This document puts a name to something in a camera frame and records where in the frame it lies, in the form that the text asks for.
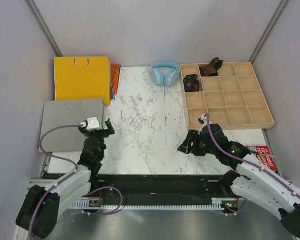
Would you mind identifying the white cable duct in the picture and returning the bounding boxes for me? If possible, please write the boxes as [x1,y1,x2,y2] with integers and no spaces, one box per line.
[69,198,234,211]

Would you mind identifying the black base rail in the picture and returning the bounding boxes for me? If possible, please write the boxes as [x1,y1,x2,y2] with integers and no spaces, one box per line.
[90,174,237,207]

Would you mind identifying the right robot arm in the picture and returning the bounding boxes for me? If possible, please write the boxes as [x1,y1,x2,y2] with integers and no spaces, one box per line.
[177,124,300,239]

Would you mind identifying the black orange floral tie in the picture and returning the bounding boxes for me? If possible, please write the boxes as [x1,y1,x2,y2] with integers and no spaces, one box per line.
[183,74,200,93]

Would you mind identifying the yellow ring binder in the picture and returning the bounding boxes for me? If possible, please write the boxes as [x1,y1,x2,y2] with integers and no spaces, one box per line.
[54,56,111,106]

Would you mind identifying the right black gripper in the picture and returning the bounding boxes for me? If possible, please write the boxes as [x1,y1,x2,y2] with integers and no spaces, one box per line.
[176,129,218,157]

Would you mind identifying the light blue headphones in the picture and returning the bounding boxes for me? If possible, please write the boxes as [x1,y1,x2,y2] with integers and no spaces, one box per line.
[150,60,181,86]

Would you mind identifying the brown rolled tie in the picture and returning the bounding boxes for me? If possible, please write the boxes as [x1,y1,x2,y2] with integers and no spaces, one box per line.
[199,57,224,77]

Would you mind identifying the orange perforated board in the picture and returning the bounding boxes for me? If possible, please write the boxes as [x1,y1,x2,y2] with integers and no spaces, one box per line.
[111,64,121,95]

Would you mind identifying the red treehouse book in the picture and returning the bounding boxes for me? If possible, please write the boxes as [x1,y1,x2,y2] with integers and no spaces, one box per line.
[246,145,278,173]

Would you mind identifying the wooden compartment tray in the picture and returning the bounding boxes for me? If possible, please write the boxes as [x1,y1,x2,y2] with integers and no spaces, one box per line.
[180,62,275,130]

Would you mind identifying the purple notebook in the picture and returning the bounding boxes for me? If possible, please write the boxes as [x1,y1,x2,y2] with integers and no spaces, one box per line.
[110,79,115,101]

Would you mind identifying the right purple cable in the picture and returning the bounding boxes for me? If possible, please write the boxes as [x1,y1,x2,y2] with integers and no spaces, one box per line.
[206,113,300,217]

